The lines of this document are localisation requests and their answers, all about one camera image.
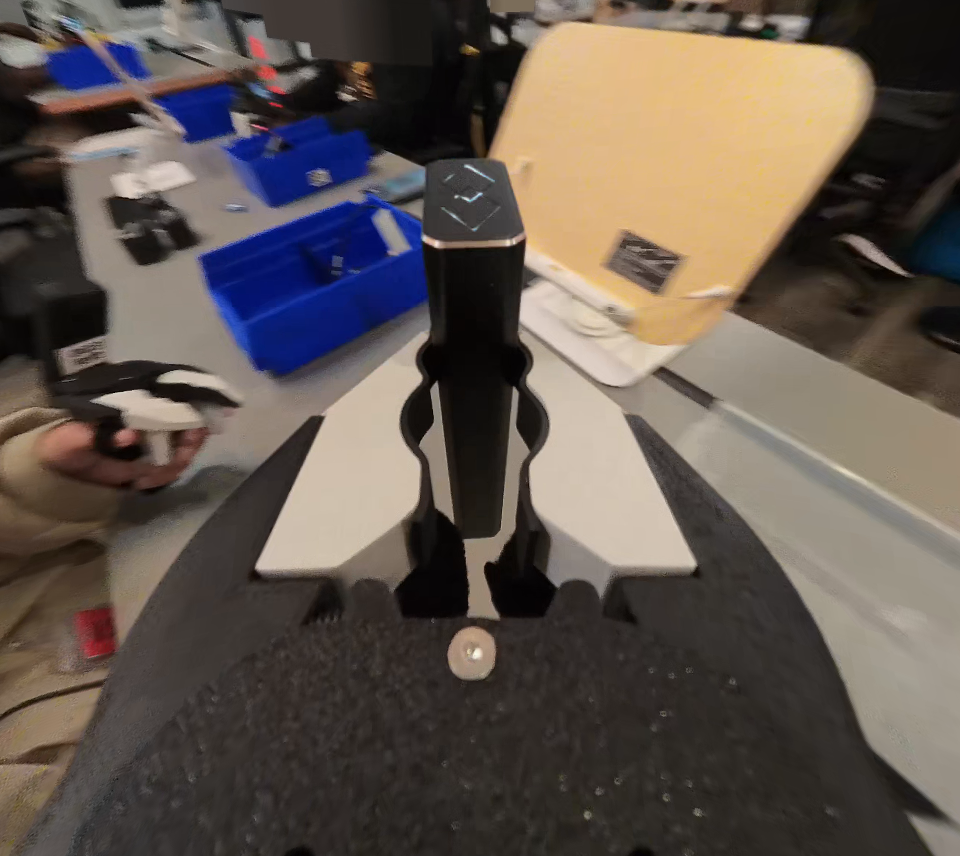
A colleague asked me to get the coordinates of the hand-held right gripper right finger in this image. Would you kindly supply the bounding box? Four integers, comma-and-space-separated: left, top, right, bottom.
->
483, 333, 699, 619

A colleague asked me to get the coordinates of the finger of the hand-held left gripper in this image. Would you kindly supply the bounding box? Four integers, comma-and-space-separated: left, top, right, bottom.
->
159, 369, 243, 410
97, 390, 216, 432

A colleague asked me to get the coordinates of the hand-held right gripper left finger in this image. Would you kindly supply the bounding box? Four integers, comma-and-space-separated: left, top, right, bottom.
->
255, 333, 470, 619

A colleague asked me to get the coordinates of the blue plastic bin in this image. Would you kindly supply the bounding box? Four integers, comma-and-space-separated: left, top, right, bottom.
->
45, 42, 151, 92
198, 196, 430, 377
225, 116, 374, 208
153, 84, 237, 145

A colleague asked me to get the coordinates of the black usb hub tower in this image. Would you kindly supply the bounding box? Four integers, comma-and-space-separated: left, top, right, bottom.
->
421, 157, 526, 539

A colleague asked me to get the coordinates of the person's left forearm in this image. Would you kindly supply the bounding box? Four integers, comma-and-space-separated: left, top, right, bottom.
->
0, 406, 121, 583

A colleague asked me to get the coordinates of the person's left hand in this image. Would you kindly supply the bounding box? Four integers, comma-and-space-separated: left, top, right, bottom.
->
37, 417, 210, 491

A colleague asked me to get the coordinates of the black pouch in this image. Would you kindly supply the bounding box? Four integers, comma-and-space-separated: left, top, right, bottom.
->
105, 192, 201, 266

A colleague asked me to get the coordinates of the white paper sheet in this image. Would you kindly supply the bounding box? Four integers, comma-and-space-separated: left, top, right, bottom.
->
111, 162, 198, 197

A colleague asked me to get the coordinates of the red tag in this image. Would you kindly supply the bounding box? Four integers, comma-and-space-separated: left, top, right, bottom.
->
75, 605, 120, 659

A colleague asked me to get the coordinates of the wooden book stand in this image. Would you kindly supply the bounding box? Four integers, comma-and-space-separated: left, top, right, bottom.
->
487, 20, 877, 388

